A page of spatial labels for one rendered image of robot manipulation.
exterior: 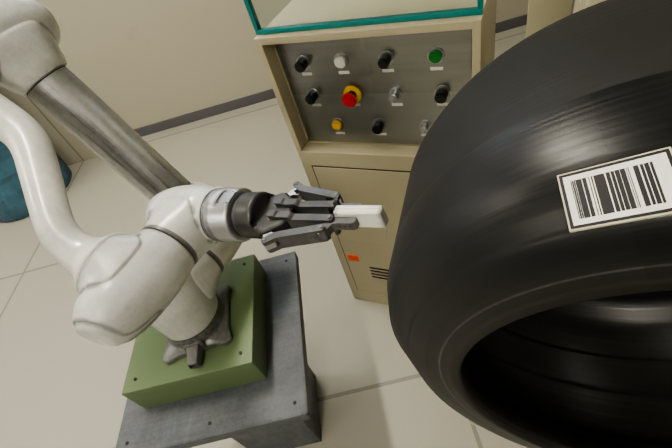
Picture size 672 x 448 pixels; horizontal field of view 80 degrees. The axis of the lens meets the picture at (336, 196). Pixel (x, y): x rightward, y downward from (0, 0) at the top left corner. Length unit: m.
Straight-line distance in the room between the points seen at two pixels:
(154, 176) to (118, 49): 2.61
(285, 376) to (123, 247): 0.61
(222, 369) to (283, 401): 0.17
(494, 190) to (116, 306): 0.50
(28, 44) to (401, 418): 1.57
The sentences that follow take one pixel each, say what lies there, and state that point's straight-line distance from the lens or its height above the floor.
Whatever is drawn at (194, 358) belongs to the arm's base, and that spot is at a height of 0.79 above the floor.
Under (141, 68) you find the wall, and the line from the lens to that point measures 3.62.
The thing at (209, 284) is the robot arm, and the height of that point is 0.89.
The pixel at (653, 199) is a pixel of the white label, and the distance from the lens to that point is 0.29.
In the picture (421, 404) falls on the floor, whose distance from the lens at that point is 1.72.
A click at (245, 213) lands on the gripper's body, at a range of 0.61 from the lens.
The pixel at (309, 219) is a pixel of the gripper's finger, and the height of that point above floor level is 1.24.
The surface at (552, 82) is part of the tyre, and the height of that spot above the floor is 1.44.
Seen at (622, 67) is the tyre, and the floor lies 1.46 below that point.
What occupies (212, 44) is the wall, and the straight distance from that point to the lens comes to 3.43.
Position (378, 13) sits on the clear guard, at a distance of 0.98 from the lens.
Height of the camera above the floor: 1.64
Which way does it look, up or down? 43 degrees down
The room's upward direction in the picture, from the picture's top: 19 degrees counter-clockwise
